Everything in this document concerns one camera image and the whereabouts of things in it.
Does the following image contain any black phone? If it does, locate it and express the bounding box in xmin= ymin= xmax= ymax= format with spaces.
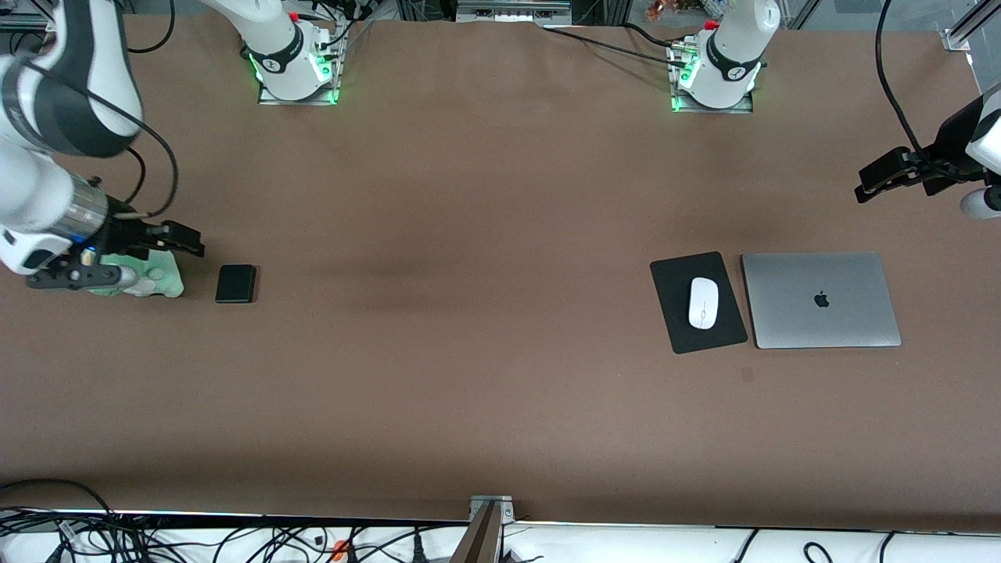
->
xmin=214 ymin=264 xmax=258 ymax=305

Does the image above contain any white computer mouse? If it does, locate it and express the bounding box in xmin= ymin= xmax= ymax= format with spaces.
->
xmin=687 ymin=276 xmax=721 ymax=331

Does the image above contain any black mouse pad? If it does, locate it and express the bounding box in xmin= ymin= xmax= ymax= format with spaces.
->
xmin=649 ymin=250 xmax=750 ymax=355

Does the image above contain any green dinosaur plush toy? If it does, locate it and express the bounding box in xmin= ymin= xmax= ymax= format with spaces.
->
xmin=84 ymin=247 xmax=185 ymax=299

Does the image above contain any silver laptop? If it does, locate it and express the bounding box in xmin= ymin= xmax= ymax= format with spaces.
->
xmin=741 ymin=251 xmax=902 ymax=350

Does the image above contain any metal rack with sockets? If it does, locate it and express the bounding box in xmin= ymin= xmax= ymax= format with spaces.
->
xmin=456 ymin=0 xmax=573 ymax=26

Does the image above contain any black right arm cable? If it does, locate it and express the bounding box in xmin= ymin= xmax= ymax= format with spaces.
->
xmin=23 ymin=61 xmax=181 ymax=220

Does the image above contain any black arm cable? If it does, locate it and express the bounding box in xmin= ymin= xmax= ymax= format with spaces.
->
xmin=874 ymin=0 xmax=943 ymax=171
xmin=23 ymin=61 xmax=181 ymax=220

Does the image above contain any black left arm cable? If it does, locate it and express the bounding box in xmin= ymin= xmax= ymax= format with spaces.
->
xmin=874 ymin=0 xmax=943 ymax=171

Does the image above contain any aluminium frame corner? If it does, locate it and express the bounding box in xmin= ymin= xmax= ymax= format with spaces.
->
xmin=941 ymin=0 xmax=1001 ymax=54

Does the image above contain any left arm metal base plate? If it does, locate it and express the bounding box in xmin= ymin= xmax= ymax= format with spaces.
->
xmin=669 ymin=43 xmax=756 ymax=115

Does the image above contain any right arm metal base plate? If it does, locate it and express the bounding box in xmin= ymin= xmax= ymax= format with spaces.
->
xmin=257 ymin=55 xmax=340 ymax=107

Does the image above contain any black looped floor cable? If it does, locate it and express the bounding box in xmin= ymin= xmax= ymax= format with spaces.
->
xmin=0 ymin=478 xmax=122 ymax=540

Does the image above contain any short black table cable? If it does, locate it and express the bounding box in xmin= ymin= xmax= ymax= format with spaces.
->
xmin=624 ymin=22 xmax=683 ymax=48

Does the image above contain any long black table cable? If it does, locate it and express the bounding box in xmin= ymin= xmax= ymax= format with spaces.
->
xmin=543 ymin=27 xmax=689 ymax=68

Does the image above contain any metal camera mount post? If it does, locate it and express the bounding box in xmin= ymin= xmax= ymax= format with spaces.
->
xmin=449 ymin=494 xmax=517 ymax=563

